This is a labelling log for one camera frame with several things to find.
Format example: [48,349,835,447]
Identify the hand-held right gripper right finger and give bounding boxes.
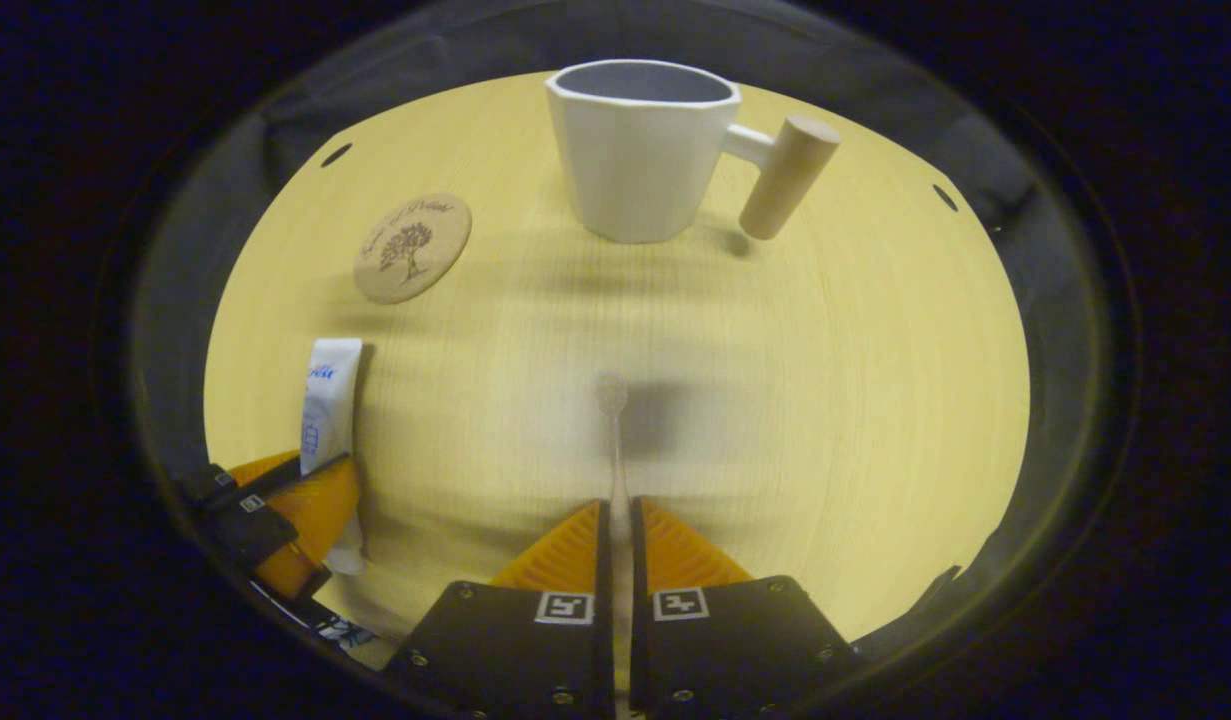
[630,497,866,720]

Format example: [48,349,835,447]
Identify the beige toothbrush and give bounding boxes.
[595,370,636,720]

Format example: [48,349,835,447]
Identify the round wooden coaster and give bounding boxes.
[353,193,473,305]

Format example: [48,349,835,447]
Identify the light wooden desktop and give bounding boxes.
[203,70,1032,691]

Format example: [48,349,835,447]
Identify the white cup with wooden handle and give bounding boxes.
[545,58,842,245]

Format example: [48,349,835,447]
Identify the white toothpaste tube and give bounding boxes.
[299,337,368,576]

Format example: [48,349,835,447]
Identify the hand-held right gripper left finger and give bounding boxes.
[385,500,616,720]

